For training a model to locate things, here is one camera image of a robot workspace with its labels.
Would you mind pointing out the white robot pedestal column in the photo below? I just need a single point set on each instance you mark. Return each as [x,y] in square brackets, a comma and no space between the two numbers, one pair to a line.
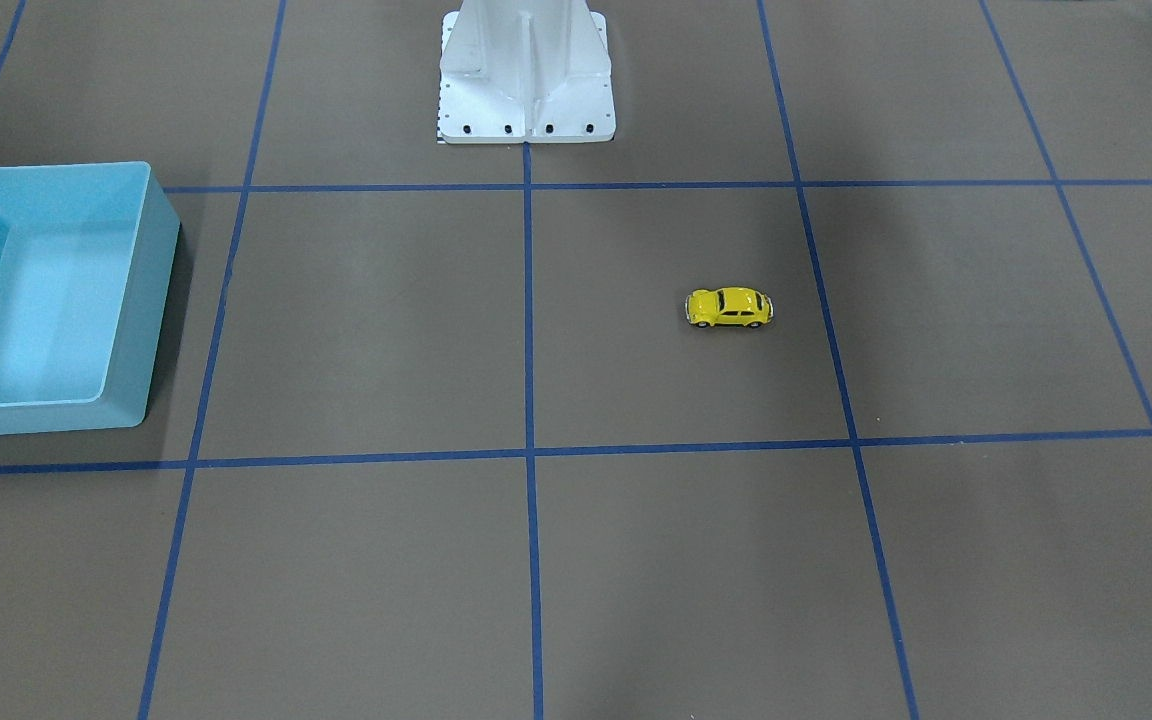
[525,72]

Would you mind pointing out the light blue plastic bin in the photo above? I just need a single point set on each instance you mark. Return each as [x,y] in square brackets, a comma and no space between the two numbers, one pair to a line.
[86,257]

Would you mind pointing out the yellow beetle toy car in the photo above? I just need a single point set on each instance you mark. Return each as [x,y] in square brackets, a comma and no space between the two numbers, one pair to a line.
[733,306]

